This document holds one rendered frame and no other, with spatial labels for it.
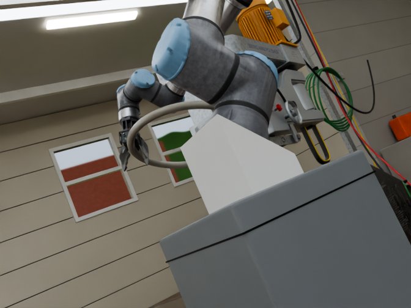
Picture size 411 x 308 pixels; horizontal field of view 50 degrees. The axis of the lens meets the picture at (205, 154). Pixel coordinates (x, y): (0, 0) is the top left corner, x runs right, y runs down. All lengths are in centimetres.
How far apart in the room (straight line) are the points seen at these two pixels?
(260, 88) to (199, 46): 19
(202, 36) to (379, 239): 62
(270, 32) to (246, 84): 186
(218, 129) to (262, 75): 23
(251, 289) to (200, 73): 52
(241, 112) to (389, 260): 47
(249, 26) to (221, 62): 192
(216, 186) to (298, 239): 28
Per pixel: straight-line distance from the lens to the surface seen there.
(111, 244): 824
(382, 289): 101
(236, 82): 111
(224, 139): 99
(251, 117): 107
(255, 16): 303
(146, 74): 181
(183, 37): 108
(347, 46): 570
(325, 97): 494
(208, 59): 109
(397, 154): 511
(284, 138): 233
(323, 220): 94
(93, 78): 784
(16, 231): 804
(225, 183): 104
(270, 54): 266
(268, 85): 116
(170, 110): 155
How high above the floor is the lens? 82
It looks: 9 degrees up
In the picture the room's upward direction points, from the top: 24 degrees counter-clockwise
